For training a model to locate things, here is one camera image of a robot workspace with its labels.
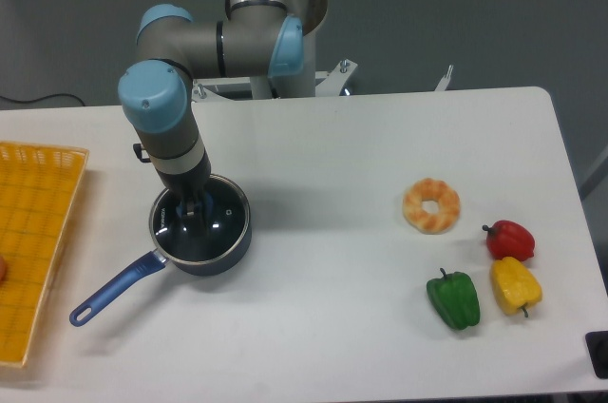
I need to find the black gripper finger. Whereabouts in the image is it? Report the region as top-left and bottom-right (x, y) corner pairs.
(178, 197), (200, 234)
(197, 188), (214, 237)

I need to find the green bell pepper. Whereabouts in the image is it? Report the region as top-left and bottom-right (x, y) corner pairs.
(426, 268), (481, 331)

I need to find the dark blue saucepan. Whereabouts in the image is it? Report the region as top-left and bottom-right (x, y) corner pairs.
(69, 173), (254, 327)

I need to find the yellow plastic basket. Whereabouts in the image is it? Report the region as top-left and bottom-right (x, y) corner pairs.
(1, 141), (89, 368)

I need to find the white metal base frame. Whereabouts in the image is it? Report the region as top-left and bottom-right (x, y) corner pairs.
(189, 58), (455, 104)

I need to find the glass pot lid blue knob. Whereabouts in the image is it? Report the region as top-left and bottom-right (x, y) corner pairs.
(149, 174), (251, 275)

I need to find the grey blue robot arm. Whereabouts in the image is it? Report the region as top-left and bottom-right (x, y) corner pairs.
(118, 0), (304, 234)

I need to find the yellow bell pepper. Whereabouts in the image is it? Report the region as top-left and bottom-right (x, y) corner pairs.
(490, 257), (542, 318)

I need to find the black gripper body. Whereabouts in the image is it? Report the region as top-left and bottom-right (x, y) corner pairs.
(157, 155), (211, 199)

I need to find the black cable on floor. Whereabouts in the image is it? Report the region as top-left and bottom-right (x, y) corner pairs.
(0, 92), (87, 106)

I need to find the red bell pepper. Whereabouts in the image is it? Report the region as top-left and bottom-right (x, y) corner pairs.
(482, 220), (536, 262)

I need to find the black device at table edge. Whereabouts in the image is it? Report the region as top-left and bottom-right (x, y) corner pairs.
(585, 331), (608, 379)

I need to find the ring shaped bread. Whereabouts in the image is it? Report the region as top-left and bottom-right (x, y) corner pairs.
(402, 178), (461, 235)

